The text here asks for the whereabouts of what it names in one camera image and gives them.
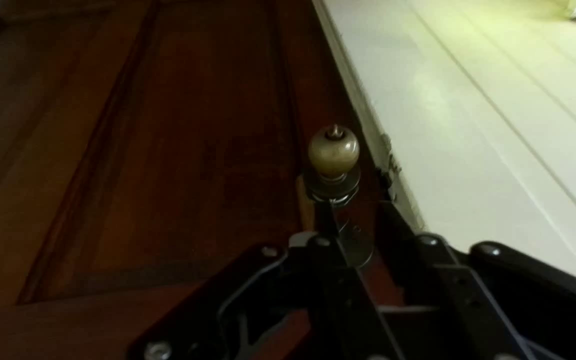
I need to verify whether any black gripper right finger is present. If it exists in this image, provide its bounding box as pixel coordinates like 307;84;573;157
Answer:
374;198;576;360

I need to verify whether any round brass door knob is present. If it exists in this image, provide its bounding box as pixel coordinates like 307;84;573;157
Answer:
306;122;363;206

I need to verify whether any dark brown wooden door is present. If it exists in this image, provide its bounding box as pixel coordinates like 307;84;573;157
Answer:
0;0;429;360

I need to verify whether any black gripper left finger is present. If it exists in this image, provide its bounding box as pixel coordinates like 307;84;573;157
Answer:
126;198;407;360

